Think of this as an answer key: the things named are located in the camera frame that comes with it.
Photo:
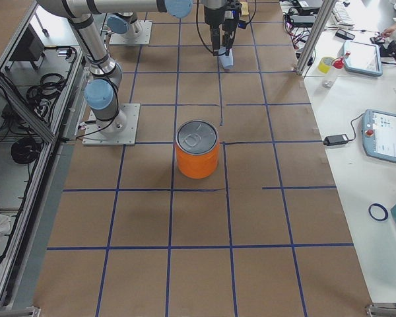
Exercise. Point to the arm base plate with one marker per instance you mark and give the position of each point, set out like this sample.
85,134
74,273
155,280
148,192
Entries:
129,34
122,131

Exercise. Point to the wooden cup rack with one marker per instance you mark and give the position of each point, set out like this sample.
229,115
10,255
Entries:
244,8

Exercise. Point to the far teach pendant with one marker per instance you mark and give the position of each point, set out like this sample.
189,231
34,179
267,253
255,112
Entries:
363,58

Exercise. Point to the yellow tape roll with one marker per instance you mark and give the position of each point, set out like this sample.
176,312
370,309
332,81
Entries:
325,64

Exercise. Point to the orange can with silver lid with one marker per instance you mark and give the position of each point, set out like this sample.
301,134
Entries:
197,148

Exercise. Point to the black smartphone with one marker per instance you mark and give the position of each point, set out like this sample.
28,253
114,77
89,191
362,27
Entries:
344,35

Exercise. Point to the teach pendant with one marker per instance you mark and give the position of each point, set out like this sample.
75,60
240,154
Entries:
363,58
379,135

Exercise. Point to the black power adapter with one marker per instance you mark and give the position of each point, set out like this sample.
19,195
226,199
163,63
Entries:
334,140

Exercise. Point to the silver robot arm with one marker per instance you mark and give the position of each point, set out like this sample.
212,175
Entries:
101,92
132,17

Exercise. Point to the light blue plastic cup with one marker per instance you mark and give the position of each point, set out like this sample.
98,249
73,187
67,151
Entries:
226,58

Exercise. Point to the near teach pendant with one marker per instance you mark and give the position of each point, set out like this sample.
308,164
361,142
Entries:
379,135

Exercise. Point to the aluminium frame post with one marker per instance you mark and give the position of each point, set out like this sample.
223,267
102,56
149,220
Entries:
318,27

